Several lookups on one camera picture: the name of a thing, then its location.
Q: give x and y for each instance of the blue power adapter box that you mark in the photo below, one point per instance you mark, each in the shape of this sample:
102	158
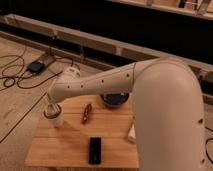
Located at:
35	67

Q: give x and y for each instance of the red chili pepper toy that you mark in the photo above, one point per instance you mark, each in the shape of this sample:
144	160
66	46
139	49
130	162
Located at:
86	113

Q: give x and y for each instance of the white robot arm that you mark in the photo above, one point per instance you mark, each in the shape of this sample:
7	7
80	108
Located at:
167	105

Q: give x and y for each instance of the black remote control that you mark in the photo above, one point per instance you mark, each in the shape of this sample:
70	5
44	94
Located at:
95	150

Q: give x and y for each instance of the white lotion bottle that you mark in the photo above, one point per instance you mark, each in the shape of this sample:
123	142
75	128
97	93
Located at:
131	135

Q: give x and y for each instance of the wooden table board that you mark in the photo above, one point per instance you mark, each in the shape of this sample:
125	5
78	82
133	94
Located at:
68	145

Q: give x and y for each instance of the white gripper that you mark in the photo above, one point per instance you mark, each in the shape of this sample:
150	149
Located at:
53	109

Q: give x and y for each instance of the dark blue bowl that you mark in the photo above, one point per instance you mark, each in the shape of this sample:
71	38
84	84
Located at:
114	100

